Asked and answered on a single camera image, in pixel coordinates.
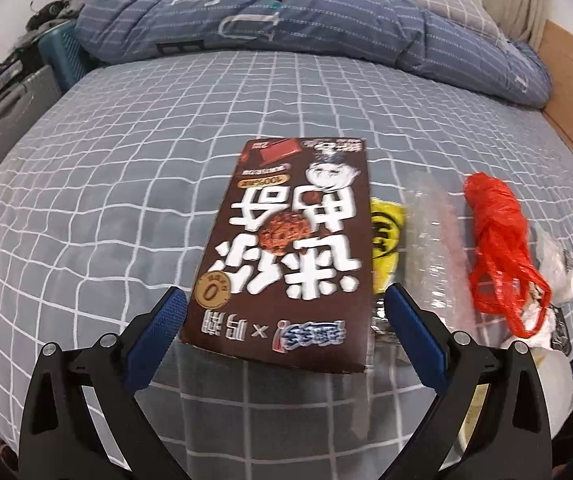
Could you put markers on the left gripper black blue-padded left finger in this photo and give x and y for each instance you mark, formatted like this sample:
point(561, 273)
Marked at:
point(81, 419)

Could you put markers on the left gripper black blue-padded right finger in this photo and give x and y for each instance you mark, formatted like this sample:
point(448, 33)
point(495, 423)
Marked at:
point(489, 417)

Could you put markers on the yellow white snack wrapper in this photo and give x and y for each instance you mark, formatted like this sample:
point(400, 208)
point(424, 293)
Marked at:
point(388, 221)

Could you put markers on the brown cookie box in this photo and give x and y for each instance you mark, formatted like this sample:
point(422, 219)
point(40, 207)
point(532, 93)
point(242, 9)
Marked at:
point(286, 275)

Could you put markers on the black patterned flat packet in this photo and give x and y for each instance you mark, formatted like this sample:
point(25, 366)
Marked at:
point(560, 339)

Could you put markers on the white crumpled plastic wrapper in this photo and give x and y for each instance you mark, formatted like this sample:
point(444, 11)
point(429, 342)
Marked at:
point(555, 264)

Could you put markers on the red plastic bag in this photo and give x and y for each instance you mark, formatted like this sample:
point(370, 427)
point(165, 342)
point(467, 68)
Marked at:
point(503, 273)

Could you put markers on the small silver foil wrapper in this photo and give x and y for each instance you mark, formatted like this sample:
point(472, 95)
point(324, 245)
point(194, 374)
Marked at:
point(379, 322)

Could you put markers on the clear bubble wrap bag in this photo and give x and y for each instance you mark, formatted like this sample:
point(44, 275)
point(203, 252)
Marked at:
point(436, 268)

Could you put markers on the grey checked bed sheet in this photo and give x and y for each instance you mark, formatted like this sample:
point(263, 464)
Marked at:
point(110, 198)

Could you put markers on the grey suitcase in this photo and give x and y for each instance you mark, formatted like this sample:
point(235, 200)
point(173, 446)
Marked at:
point(23, 104)

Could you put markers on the teal suitcase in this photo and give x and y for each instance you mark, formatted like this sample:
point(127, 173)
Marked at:
point(60, 48)

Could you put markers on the blue striped duvet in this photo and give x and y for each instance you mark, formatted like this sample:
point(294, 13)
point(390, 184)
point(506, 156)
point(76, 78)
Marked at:
point(396, 33)

